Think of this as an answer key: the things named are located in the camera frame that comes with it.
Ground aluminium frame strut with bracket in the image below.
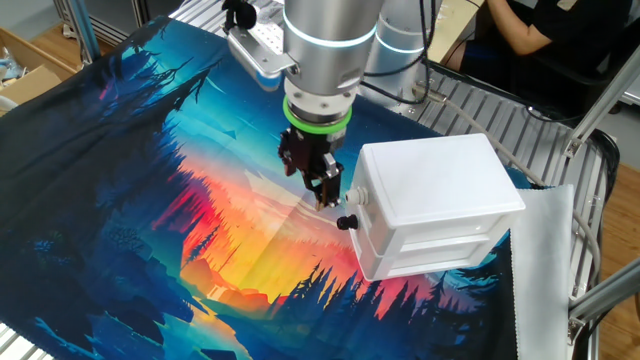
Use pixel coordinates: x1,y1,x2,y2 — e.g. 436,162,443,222
564,257,640,346

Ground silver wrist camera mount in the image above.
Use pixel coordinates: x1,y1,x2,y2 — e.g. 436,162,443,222
222,0,297,92

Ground colourful forest print cloth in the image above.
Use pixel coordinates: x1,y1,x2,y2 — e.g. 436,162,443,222
0,16,556,360

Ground aluminium frame with blue post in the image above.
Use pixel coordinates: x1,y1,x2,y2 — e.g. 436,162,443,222
52,0,174,64

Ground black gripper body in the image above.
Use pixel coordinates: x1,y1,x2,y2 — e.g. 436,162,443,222
288,124,346,174

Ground white plastic drawer cabinet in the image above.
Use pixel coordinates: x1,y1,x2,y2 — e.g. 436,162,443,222
348,132,526,282

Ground plain white cloth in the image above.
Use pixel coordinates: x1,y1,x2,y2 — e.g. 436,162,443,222
509,184,575,360

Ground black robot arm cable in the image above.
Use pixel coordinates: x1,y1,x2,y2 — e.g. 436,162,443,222
359,0,434,106

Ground cardboard box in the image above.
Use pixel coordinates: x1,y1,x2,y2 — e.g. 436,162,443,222
0,27,76,119

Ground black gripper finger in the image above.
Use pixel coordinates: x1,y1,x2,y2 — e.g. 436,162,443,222
277,128,301,177
304,152,346,211

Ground slanted aluminium frame strut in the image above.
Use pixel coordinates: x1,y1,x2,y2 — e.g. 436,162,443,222
563,49,640,159

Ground beige wooden desk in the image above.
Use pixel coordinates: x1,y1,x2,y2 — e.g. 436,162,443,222
427,0,484,64

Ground seated person in black shirt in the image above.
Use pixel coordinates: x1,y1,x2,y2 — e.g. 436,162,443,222
452,0,636,119

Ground grey cable with metal connector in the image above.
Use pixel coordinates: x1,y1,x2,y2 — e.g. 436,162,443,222
412,82,601,286

